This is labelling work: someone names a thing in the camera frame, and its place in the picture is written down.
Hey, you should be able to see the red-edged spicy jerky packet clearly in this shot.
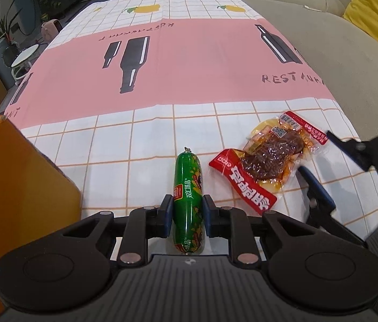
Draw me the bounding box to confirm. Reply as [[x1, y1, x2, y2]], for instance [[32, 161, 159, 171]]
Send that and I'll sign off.
[[208, 111, 329, 216]]

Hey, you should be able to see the pink heater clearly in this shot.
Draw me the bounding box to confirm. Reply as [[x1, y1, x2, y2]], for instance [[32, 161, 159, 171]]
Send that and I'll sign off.
[[41, 19, 63, 41]]

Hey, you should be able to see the orange box with white inside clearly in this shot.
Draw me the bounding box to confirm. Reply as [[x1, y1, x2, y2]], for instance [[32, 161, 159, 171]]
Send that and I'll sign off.
[[0, 115, 82, 322]]

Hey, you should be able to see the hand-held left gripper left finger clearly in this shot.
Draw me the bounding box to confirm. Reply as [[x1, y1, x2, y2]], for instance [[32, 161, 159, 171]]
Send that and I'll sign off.
[[61, 194, 175, 265]]

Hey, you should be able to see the white round wheeled stool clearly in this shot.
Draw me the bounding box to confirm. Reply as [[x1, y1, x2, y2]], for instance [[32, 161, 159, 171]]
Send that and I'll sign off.
[[11, 43, 47, 86]]

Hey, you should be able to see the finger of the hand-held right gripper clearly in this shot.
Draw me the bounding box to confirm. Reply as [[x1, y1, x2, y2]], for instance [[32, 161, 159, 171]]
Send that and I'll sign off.
[[326, 127, 378, 210], [297, 166, 369, 250]]

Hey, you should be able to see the green sausage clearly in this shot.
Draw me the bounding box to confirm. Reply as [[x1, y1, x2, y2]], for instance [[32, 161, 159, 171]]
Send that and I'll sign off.
[[173, 147, 206, 255]]

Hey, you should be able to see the pink and white printed tablecloth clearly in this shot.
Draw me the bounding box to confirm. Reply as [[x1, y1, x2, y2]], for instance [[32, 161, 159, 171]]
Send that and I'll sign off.
[[3, 0, 378, 256]]

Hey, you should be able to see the beige sofa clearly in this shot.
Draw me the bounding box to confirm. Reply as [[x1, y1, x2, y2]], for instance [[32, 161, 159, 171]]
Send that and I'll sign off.
[[224, 0, 378, 148]]

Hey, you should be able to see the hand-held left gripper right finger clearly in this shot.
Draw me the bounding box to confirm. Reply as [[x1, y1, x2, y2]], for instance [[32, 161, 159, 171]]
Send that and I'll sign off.
[[202, 195, 311, 265]]

